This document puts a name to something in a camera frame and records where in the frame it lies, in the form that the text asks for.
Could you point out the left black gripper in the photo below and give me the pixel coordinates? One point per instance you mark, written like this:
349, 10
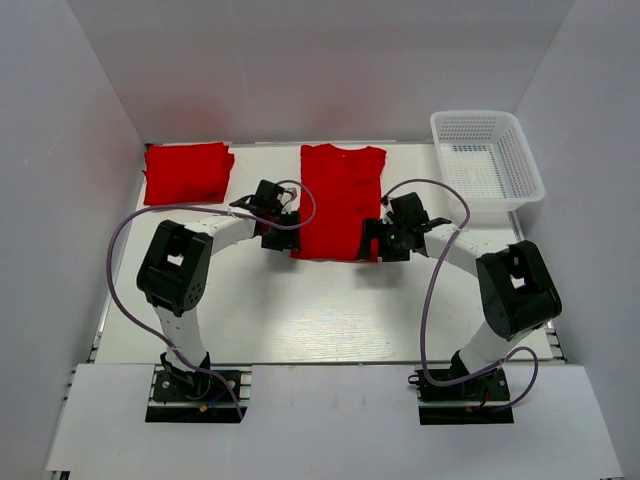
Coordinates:
279, 236

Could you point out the white plastic basket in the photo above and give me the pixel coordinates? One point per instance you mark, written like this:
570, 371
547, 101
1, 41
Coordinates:
485, 156

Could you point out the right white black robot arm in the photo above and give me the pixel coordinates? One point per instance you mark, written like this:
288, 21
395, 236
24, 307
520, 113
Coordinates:
517, 293

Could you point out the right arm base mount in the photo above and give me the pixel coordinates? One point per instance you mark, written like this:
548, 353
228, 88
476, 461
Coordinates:
479, 402

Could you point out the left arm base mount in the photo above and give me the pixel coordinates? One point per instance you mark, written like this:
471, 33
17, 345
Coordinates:
173, 402

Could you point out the folded red t shirt stack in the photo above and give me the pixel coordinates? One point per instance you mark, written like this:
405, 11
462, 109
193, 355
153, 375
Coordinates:
197, 174

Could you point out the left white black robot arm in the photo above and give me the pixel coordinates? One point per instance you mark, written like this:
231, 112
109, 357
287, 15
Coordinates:
175, 268

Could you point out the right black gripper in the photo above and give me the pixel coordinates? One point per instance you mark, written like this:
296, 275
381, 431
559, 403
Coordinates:
376, 240

